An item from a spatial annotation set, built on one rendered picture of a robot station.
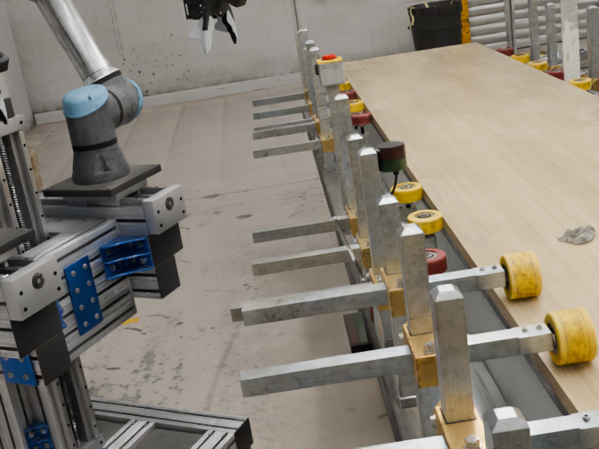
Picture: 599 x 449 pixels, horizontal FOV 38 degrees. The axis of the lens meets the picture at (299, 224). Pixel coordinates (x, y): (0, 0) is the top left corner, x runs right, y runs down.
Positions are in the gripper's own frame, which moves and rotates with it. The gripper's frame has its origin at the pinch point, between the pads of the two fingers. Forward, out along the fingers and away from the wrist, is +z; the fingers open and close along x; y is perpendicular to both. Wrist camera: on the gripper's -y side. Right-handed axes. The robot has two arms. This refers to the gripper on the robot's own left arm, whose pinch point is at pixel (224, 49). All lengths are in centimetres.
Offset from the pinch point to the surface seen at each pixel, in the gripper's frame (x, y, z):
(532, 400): 56, -84, 58
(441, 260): 34, -63, 41
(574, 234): 20, -87, 41
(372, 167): 35, -51, 21
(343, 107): -9.3, -26.5, 18.4
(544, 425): 98, -95, 36
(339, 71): -31.5, -16.6, 13.0
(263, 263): 28, -18, 46
